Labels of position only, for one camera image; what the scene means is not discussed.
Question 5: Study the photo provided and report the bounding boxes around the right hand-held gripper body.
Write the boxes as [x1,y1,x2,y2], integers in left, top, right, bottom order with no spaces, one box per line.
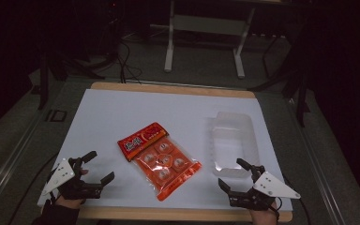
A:
[229,164,302,211]

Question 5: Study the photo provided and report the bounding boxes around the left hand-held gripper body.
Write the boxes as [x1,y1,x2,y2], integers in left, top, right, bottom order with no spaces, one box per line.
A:
[41,157,104,201]

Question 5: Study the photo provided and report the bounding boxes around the clear plastic tray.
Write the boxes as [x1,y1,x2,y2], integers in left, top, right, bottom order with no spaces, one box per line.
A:
[205,111,261,179]

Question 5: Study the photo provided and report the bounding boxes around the red snack packet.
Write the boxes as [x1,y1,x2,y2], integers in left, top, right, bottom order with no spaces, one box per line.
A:
[116,122,203,202]

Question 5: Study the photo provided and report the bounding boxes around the person's left hand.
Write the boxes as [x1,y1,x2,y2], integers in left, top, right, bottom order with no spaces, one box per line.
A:
[55,168,89,210]

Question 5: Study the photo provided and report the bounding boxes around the person's right hand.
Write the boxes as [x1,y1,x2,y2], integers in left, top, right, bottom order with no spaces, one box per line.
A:
[248,201,278,225]

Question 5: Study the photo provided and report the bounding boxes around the white table sheet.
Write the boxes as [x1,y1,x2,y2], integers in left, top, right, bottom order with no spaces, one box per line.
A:
[37,88,293,212]

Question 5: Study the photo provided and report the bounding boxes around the black floor socket plate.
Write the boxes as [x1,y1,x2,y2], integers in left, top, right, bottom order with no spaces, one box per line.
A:
[44,109,68,123]

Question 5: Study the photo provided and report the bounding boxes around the black metal stand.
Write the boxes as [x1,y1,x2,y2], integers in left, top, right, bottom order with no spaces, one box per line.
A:
[36,46,106,111]
[248,29,312,128]

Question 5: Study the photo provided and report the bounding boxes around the left hand-held gripper cable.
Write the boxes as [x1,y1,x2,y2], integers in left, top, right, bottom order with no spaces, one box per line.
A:
[8,152,60,225]

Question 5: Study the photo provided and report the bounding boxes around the hand-held gripper cable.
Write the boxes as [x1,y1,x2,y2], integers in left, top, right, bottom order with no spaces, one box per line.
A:
[8,152,60,225]
[275,173,313,225]

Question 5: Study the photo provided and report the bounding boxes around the right hand-held gripper cable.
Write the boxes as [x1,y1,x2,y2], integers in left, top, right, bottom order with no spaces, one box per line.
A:
[275,173,313,225]

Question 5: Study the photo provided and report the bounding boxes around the black floor cables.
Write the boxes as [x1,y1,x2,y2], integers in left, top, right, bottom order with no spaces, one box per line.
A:
[113,38,143,84]

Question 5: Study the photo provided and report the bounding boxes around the white metal table frame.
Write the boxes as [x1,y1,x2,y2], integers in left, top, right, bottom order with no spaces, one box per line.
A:
[163,0,258,80]

